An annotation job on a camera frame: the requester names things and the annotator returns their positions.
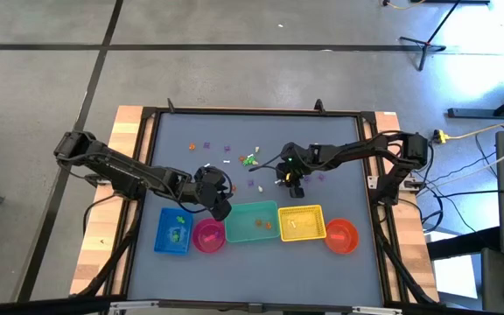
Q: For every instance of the pink round plastic bowl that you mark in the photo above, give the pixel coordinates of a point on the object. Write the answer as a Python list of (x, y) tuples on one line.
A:
[(204, 229)]

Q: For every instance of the orange round plastic bowl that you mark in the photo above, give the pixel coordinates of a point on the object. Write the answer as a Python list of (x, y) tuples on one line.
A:
[(348, 227)]

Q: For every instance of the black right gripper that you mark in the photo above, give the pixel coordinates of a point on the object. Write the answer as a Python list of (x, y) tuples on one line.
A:
[(298, 168)]

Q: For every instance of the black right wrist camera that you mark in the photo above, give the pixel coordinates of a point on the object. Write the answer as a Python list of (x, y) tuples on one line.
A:
[(290, 159)]

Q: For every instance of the black camera rig bar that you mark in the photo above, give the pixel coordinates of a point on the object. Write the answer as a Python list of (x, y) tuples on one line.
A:
[(37, 306)]

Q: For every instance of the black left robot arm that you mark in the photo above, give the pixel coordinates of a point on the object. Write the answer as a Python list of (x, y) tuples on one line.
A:
[(116, 170)]

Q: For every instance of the blue plastic tray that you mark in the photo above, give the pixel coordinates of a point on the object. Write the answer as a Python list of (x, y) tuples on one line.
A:
[(166, 236)]

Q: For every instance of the black stand base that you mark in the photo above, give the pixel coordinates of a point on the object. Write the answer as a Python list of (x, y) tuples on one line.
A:
[(475, 113)]

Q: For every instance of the green toy skeleton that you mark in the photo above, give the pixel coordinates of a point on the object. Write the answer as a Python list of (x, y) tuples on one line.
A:
[(180, 219), (176, 236), (248, 161)]

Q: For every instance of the teal translucent plastic bin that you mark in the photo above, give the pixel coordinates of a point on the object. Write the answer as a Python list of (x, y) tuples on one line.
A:
[(243, 227)]

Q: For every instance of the yellow power plug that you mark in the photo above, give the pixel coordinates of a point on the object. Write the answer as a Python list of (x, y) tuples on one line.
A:
[(442, 136)]

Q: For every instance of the yellow perforated plastic basket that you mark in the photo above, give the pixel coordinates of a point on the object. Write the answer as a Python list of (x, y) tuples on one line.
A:
[(311, 223)]

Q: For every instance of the black metal table frame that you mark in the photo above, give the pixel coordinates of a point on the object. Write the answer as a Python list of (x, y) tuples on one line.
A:
[(256, 111)]

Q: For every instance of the black tripod stand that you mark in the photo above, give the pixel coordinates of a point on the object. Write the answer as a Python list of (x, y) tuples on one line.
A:
[(424, 46)]

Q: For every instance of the white metal bracket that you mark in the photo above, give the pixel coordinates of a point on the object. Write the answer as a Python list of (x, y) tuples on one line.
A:
[(372, 181)]

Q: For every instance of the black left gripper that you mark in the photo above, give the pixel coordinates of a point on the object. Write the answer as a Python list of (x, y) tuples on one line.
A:
[(212, 186)]

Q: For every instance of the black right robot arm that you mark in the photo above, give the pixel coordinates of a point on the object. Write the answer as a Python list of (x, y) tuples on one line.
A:
[(357, 151)]

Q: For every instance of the wooden table side board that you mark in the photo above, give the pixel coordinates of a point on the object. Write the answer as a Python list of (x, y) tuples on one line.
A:
[(123, 118), (403, 219)]

